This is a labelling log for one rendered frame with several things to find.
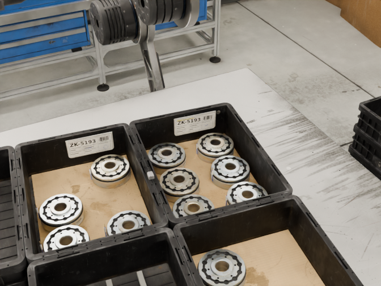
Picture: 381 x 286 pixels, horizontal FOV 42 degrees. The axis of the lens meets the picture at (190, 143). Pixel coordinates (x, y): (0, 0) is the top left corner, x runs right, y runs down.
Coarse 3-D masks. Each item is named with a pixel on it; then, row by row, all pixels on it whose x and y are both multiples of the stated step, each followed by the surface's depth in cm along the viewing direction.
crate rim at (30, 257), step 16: (96, 128) 133; (112, 128) 133; (128, 128) 133; (32, 144) 128; (16, 160) 123; (144, 176) 118; (160, 208) 110; (160, 224) 106; (96, 240) 103; (112, 240) 103; (32, 256) 99; (48, 256) 99
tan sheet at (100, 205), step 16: (32, 176) 133; (48, 176) 133; (64, 176) 133; (80, 176) 133; (48, 192) 128; (64, 192) 128; (80, 192) 128; (96, 192) 128; (112, 192) 128; (128, 192) 128; (96, 208) 124; (112, 208) 124; (128, 208) 124; (144, 208) 124; (80, 224) 119; (96, 224) 119
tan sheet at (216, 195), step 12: (180, 144) 144; (192, 144) 144; (192, 156) 139; (192, 168) 135; (204, 168) 135; (204, 180) 131; (252, 180) 131; (204, 192) 128; (216, 192) 128; (216, 204) 124
